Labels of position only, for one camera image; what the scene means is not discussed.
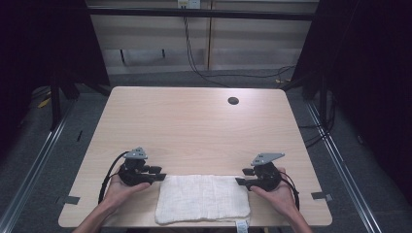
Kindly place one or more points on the person's right hand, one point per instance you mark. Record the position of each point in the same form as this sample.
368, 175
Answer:
278, 195

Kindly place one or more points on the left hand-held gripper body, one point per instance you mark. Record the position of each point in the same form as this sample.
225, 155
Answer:
132, 173

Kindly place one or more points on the dark curtain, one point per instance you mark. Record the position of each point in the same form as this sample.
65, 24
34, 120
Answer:
45, 42
366, 64

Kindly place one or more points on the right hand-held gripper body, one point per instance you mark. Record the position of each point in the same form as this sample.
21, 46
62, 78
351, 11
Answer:
265, 176

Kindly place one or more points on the white cloth towel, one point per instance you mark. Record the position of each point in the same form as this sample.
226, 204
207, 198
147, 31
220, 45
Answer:
202, 199

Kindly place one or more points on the metal floor rail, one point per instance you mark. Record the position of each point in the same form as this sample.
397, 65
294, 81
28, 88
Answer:
35, 161
343, 168

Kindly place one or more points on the person's left hand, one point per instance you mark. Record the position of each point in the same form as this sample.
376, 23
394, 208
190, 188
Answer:
121, 192

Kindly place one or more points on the yellow object on floor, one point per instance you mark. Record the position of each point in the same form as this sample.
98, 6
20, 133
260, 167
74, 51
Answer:
44, 103

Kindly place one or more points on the black horizontal frame bar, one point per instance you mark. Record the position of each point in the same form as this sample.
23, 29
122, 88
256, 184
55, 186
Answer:
200, 13

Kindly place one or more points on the white wall outlet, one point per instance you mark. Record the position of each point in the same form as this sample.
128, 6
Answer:
189, 4

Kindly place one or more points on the grey tape strip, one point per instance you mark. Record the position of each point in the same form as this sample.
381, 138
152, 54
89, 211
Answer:
322, 196
69, 200

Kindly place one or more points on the black metal stand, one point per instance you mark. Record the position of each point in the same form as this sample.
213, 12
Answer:
55, 103

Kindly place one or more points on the small black floor piece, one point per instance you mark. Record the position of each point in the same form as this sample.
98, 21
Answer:
79, 136

